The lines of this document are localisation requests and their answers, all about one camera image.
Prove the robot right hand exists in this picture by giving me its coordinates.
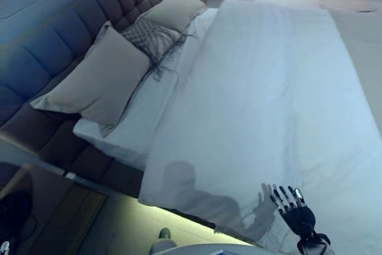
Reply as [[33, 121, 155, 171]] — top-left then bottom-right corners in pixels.
[[269, 185, 317, 234]]

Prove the white duvet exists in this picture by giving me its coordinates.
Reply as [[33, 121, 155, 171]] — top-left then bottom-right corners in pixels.
[[137, 0, 382, 255]]

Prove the grey robot torso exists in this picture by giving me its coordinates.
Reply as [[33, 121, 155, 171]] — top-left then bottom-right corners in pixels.
[[149, 238, 263, 255]]

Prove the robot left leg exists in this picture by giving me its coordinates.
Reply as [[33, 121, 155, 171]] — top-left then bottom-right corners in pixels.
[[158, 227, 173, 242]]

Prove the beige pillow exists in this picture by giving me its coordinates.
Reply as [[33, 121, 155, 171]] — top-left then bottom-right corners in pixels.
[[143, 0, 207, 32], [29, 21, 151, 127]]

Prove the grey knitted fringed cushion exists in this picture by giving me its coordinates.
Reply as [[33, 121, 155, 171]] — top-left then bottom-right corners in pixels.
[[121, 17, 199, 82]]

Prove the brown tufted upholstered headboard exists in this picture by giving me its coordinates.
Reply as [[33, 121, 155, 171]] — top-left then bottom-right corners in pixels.
[[0, 0, 175, 124]]

